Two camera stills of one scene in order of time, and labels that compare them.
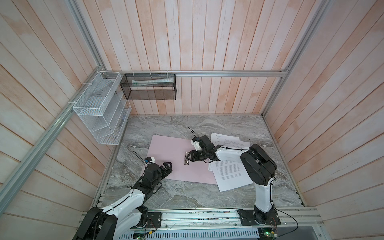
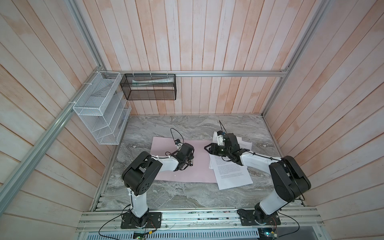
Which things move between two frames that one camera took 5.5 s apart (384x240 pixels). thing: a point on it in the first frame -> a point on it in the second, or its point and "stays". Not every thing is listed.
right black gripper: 193,155 -> 212,150
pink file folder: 164,149 stays
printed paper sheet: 229,175 stays
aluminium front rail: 228,219 stays
